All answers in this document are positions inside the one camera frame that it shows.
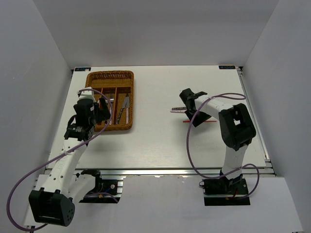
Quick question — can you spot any pink handled knife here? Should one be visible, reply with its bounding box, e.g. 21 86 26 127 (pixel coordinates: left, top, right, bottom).
122 94 130 124

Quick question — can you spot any blue label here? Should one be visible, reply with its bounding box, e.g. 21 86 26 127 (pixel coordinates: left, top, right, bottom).
218 65 236 69
74 67 91 72

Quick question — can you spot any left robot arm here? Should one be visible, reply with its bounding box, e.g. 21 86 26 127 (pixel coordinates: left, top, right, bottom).
29 97 110 226

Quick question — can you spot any wicker cutlery tray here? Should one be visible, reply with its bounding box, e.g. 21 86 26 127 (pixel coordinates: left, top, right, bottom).
86 70 134 131

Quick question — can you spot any pink handled fork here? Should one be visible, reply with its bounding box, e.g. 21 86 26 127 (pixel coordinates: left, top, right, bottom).
109 92 114 117

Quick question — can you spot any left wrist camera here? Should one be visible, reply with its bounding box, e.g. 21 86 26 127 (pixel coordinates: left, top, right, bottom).
77 90 95 102

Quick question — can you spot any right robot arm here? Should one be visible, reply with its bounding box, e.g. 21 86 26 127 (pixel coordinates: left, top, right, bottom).
179 88 256 194

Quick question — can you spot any pink handled spoon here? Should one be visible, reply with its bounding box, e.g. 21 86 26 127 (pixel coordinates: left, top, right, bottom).
170 110 186 113

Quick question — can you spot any blue label left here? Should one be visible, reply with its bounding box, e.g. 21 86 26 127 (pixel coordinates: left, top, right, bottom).
74 67 91 72

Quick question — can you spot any dark handled spoon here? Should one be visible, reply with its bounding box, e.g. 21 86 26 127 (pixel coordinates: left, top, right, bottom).
171 107 187 111

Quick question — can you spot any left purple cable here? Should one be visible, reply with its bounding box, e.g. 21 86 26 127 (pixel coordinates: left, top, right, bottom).
6 88 114 231

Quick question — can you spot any blue label right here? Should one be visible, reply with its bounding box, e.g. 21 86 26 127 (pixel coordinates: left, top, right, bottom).
218 65 236 69

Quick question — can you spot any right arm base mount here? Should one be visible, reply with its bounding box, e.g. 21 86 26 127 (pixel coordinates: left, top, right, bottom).
199 179 251 206

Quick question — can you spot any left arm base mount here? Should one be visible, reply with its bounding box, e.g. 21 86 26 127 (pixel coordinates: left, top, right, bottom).
76 169 120 203

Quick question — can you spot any orange chopstick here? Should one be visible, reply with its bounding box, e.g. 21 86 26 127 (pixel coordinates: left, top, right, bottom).
183 120 217 123

